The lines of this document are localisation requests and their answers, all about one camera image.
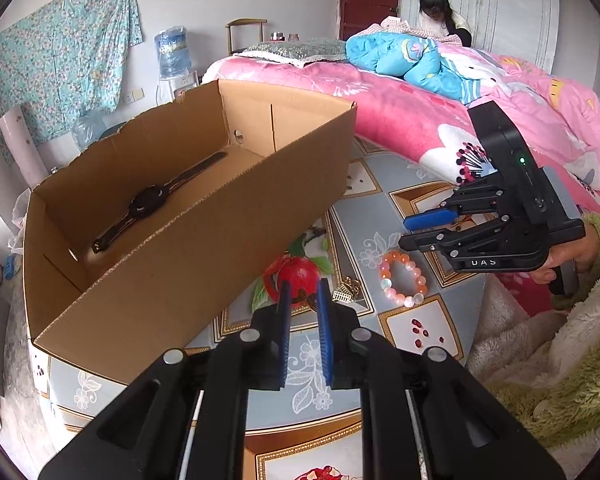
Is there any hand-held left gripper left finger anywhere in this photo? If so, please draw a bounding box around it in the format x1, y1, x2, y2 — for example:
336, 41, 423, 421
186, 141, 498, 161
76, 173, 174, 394
40, 280, 292, 480

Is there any pink floral blanket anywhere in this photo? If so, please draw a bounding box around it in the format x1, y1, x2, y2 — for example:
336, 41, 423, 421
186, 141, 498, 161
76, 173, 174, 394
200, 40, 600, 221

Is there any wooden chair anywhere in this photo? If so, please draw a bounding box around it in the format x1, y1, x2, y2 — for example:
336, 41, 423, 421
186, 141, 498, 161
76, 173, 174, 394
225, 17, 268, 56

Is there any fruit print tablecloth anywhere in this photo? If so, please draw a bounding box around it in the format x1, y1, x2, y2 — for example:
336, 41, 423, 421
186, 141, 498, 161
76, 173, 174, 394
30, 137, 501, 480

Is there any white water dispenser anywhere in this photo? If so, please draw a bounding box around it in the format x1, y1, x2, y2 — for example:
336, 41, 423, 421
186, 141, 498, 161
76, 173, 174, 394
159, 70, 201, 106

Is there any black round wristwatch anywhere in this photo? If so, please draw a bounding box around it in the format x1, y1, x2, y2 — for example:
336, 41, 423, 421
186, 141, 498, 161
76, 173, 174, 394
91, 150, 228, 255

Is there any orange pink bead bracelet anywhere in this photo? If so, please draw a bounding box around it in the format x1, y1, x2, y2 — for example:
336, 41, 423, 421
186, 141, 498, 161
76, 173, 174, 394
378, 251, 429, 308

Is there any gold chain necklace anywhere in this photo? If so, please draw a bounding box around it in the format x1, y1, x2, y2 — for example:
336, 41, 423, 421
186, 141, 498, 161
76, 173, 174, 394
330, 276, 363, 307

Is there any white green fleece robe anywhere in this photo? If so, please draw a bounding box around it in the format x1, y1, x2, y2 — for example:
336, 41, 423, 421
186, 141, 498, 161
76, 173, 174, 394
467, 275, 600, 480

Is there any blue clothing bundle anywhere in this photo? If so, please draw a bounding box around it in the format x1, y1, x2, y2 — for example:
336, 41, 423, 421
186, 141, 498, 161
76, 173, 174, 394
345, 30, 486, 106

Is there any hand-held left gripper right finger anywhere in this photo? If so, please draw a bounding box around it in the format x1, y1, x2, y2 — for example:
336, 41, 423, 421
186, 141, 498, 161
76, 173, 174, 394
316, 279, 567, 480

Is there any teal floral wall cloth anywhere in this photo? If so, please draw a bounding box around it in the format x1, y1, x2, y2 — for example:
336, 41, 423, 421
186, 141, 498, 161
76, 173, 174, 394
0, 0, 143, 148

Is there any dark red door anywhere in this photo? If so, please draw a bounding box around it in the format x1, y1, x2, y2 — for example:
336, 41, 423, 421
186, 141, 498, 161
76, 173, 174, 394
337, 0, 401, 41

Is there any sequined grey pillow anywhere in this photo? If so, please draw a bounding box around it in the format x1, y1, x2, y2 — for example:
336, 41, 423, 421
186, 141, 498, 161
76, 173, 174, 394
235, 37, 348, 68

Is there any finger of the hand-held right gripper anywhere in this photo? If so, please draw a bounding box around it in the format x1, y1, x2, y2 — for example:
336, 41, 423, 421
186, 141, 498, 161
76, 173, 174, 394
403, 179, 507, 232
398, 211, 512, 257

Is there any white plastic bag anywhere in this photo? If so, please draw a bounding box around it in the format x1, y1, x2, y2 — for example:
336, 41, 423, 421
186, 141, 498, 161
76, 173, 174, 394
7, 187, 33, 256

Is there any person's right hand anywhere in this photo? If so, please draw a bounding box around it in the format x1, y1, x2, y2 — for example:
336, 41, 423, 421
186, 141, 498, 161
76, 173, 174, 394
532, 232, 600, 286

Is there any brown cardboard box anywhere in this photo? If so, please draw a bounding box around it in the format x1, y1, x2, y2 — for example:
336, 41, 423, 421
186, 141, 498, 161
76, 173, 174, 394
22, 79, 358, 385

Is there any large blue water bottle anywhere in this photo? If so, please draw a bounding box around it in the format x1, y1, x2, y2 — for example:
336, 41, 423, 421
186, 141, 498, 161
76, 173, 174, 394
154, 25, 193, 78

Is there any white wardrobe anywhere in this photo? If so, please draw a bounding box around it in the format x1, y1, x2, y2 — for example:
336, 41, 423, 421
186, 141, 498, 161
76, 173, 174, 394
400, 0, 561, 73

